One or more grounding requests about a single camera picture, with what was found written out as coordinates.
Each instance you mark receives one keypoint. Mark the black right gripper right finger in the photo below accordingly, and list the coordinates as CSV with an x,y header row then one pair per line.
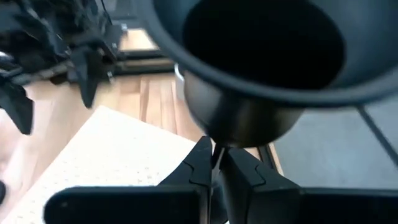
x,y
255,199

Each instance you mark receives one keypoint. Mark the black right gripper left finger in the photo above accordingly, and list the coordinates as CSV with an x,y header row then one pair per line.
x,y
186,193

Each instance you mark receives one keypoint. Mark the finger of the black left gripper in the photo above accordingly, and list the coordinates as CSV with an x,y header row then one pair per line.
x,y
17,105
88,74

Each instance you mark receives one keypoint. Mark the black candlestick holder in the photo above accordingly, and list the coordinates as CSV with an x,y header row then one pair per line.
x,y
248,124

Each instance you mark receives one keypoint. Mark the white perforated shelf riser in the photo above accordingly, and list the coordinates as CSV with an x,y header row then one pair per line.
x,y
109,155

